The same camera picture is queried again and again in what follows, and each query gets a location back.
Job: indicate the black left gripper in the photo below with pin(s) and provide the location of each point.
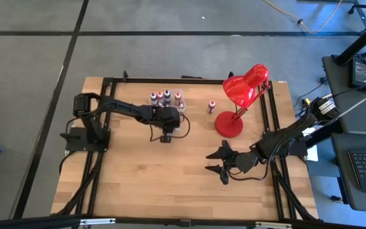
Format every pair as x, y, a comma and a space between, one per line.
170, 117

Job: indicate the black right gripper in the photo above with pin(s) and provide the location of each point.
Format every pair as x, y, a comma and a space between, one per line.
243, 162

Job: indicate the small white-capped dropper bottle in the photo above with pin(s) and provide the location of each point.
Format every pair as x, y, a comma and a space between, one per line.
181, 106

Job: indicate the orange-tipped orange bottle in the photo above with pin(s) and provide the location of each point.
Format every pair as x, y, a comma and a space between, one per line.
177, 95

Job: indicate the orange-tipped red-banded bottle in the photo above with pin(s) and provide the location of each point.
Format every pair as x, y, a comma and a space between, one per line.
160, 95

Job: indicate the purple-tipped large bottle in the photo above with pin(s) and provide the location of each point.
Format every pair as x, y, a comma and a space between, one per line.
153, 97

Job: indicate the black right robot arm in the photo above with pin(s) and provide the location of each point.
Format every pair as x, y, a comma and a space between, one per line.
284, 136

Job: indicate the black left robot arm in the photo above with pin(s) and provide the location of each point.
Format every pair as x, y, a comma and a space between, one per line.
122, 108

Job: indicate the clear plastic bin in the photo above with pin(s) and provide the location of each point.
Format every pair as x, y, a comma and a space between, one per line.
183, 101

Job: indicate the red desk lamp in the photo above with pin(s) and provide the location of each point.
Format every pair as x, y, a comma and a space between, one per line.
238, 89

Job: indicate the white paper label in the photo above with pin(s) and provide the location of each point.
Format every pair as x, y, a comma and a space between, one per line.
313, 156

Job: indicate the black power brick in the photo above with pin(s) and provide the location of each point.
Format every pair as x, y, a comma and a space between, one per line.
360, 73

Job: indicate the black crossbar with brackets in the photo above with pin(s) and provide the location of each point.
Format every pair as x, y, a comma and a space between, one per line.
27, 221

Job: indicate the black stand pole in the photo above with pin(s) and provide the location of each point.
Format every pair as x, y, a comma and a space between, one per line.
361, 43

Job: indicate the black table frame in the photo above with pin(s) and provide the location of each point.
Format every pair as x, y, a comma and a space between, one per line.
138, 80

